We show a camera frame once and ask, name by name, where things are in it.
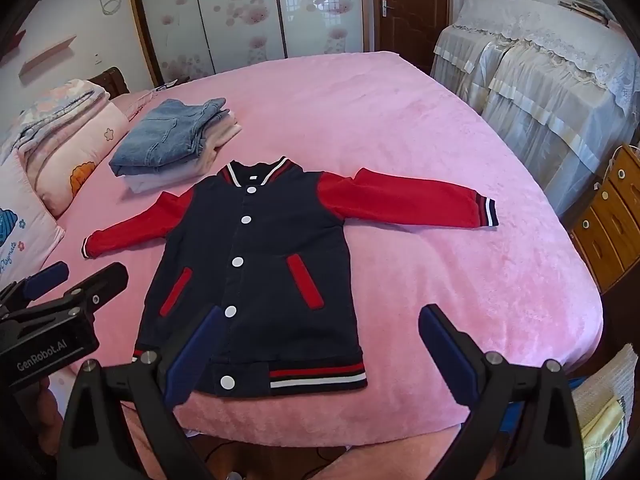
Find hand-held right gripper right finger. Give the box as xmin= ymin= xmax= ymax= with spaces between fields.
xmin=417 ymin=304 xmax=586 ymax=480

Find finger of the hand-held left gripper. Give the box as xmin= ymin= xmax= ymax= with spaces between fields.
xmin=27 ymin=261 xmax=130 ymax=322
xmin=0 ymin=260 xmax=71 ymax=313

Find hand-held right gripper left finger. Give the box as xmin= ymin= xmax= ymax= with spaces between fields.
xmin=57 ymin=305 xmax=231 ymax=480

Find navy and red varsity jacket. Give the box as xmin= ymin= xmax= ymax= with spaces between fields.
xmin=81 ymin=156 xmax=499 ymax=397

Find folded beige clothes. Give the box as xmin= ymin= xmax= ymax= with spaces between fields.
xmin=122 ymin=109 xmax=244 ymax=194

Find person's left hand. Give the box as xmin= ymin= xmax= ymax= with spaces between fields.
xmin=12 ymin=375 xmax=71 ymax=471

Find white cartoon print pillow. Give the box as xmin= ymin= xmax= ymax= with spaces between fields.
xmin=0 ymin=152 xmax=66 ymax=291

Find stack of folded quilts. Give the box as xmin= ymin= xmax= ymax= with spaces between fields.
xmin=0 ymin=78 xmax=131 ymax=218

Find folded blue jeans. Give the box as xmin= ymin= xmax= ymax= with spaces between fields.
xmin=109 ymin=98 xmax=232 ymax=178

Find pale yellow cloth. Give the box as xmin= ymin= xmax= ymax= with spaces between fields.
xmin=570 ymin=344 xmax=640 ymax=480

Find dark wooden headboard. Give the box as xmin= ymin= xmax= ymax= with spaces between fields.
xmin=87 ymin=66 xmax=131 ymax=100

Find wooden drawer cabinet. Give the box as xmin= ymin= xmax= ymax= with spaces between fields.
xmin=570 ymin=144 xmax=640 ymax=294

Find pink fleece bed blanket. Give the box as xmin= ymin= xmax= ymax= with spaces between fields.
xmin=50 ymin=51 xmax=603 ymax=480

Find floral sliding door wardrobe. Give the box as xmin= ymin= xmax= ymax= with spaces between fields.
xmin=125 ymin=0 xmax=376 ymax=87

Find brown wooden door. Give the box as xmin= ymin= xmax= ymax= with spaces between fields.
xmin=372 ymin=0 xmax=453 ymax=75

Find pink wall shelf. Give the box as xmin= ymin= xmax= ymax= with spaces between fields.
xmin=19 ymin=36 xmax=77 ymax=79

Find red wall shelf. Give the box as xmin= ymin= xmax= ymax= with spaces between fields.
xmin=0 ymin=30 xmax=27 ymax=62

